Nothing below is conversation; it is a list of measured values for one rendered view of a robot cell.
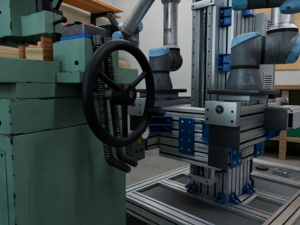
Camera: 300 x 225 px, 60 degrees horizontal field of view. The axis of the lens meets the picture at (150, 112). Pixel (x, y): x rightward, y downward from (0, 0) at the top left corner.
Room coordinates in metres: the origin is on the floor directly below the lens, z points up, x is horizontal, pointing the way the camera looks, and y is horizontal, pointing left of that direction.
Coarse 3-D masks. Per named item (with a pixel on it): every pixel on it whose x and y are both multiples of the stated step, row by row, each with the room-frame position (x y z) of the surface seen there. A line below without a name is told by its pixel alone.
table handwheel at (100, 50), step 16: (112, 48) 0.65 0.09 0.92; (128, 48) 0.71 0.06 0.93; (96, 64) 0.61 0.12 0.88; (144, 64) 0.77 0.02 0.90; (80, 96) 0.78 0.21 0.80; (96, 96) 0.74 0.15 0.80; (112, 96) 0.69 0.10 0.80; (128, 96) 0.68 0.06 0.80; (144, 112) 0.80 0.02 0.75; (96, 128) 0.61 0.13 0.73; (144, 128) 0.76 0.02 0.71; (112, 144) 0.65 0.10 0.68; (128, 144) 0.70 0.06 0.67
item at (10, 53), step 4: (0, 52) 0.76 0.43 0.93; (4, 52) 0.77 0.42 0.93; (8, 52) 0.78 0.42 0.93; (12, 52) 0.79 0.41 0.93; (16, 52) 0.80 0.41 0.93; (0, 56) 0.76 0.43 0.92; (4, 56) 0.77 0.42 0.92; (8, 56) 0.78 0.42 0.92; (12, 56) 0.79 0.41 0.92; (16, 56) 0.80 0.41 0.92
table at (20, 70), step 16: (0, 64) 0.61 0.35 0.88; (16, 64) 0.64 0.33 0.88; (32, 64) 0.68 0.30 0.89; (48, 64) 0.72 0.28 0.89; (0, 80) 0.61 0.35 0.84; (16, 80) 0.64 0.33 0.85; (32, 80) 0.68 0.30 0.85; (48, 80) 0.71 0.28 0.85; (64, 80) 0.71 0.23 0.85; (80, 80) 0.69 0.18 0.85; (128, 80) 1.00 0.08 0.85
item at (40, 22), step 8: (24, 16) 0.90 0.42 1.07; (32, 16) 0.88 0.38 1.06; (40, 16) 0.85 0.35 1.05; (48, 16) 0.85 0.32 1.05; (56, 16) 0.88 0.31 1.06; (24, 24) 0.90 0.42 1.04; (32, 24) 0.88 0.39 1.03; (40, 24) 0.85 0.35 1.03; (48, 24) 0.85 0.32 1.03; (24, 32) 0.90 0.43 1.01; (32, 32) 0.88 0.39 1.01; (40, 32) 0.85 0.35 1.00; (48, 32) 0.85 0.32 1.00; (56, 32) 0.88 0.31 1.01
